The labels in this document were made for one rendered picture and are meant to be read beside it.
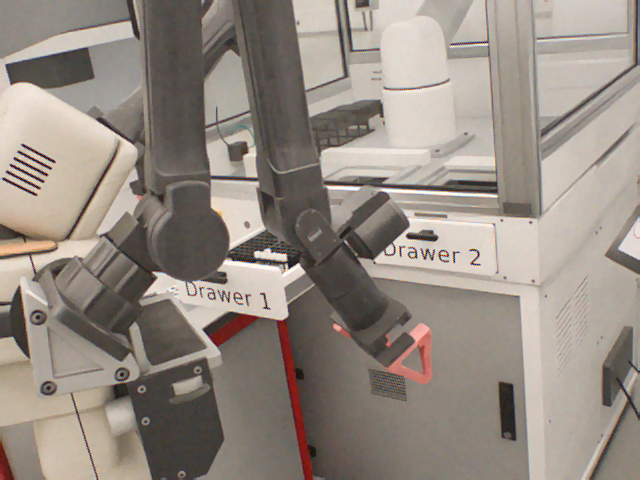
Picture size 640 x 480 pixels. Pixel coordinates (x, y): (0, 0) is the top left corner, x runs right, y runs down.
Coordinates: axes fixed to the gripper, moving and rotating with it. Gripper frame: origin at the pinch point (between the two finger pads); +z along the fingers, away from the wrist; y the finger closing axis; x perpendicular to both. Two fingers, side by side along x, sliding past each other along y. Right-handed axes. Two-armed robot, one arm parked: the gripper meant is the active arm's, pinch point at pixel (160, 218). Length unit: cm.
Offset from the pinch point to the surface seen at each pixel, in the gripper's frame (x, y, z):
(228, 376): 0.0, -14.5, 37.9
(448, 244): -34, -56, 9
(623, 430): -106, -65, 98
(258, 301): 2.6, -34.8, 11.4
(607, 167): -90, -65, 8
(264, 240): -14.7, -18.3, 7.7
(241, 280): 3.2, -31.1, 7.3
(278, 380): -17, -12, 49
